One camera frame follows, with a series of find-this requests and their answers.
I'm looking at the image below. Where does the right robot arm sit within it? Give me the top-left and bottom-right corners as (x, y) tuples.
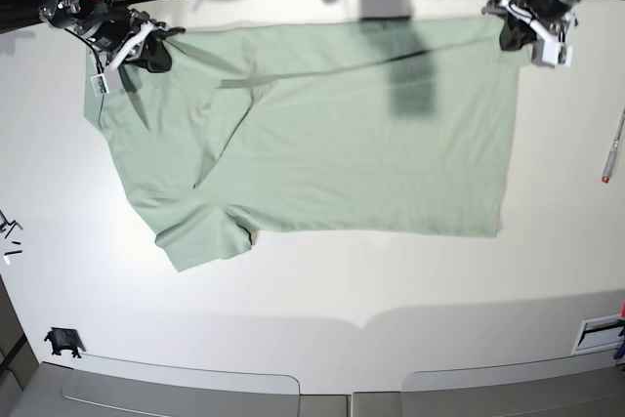
(38, 0), (185, 73)

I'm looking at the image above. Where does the light green T-shirt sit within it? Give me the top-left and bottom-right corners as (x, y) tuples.
(84, 17), (529, 271)

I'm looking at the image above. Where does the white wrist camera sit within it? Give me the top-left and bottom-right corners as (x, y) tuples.
(91, 69), (123, 97)
(531, 40), (573, 68)

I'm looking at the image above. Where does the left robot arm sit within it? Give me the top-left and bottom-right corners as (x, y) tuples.
(482, 0), (582, 51)

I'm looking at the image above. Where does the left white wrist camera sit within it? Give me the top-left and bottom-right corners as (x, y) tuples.
(531, 40), (573, 68)

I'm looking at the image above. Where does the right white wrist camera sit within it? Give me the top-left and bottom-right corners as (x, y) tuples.
(91, 69), (123, 97)

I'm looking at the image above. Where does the black plastic clip part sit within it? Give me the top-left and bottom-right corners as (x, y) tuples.
(44, 327), (86, 358)

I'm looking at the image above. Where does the grey chair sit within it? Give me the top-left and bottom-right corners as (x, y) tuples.
(62, 370), (299, 417)
(400, 353), (624, 416)

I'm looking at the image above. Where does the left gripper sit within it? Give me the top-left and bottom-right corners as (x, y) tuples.
(481, 0), (579, 52)

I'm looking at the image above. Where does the right grey chair back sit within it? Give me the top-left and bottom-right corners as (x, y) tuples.
(400, 353), (624, 416)

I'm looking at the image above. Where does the red-tipped screwdriver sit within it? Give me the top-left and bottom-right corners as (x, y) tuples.
(602, 110), (625, 184)

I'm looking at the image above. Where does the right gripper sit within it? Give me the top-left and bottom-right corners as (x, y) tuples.
(77, 8), (185, 72)

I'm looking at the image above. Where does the left grey chair back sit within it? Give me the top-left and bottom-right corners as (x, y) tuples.
(62, 370), (299, 417)

